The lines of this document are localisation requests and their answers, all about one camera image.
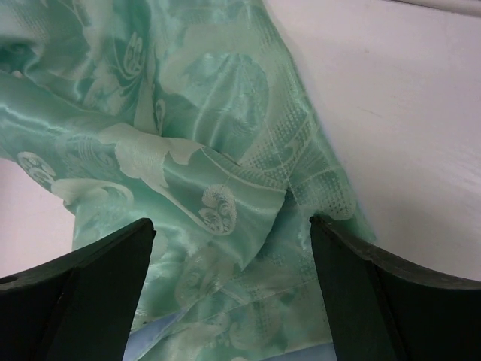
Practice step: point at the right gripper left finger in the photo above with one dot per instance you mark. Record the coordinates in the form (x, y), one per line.
(79, 306)

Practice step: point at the green patterned cloth placemat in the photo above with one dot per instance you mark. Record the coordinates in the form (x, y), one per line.
(192, 114)

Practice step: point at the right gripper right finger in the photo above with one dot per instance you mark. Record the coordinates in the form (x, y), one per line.
(383, 307)

